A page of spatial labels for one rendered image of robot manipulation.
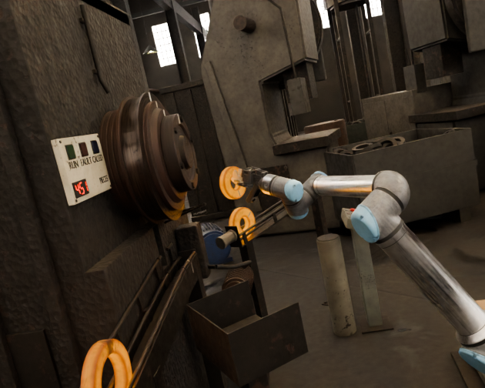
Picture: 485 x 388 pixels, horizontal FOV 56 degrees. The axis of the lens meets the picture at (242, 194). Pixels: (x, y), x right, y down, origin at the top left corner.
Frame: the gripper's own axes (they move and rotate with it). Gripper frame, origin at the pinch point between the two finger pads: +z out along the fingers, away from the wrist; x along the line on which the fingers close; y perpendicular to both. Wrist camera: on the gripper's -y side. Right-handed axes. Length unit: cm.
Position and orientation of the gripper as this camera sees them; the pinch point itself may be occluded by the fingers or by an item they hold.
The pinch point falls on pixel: (232, 178)
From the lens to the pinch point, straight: 214.9
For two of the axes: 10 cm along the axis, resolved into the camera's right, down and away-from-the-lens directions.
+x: -6.4, 2.5, -7.2
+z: -7.6, -2.2, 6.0
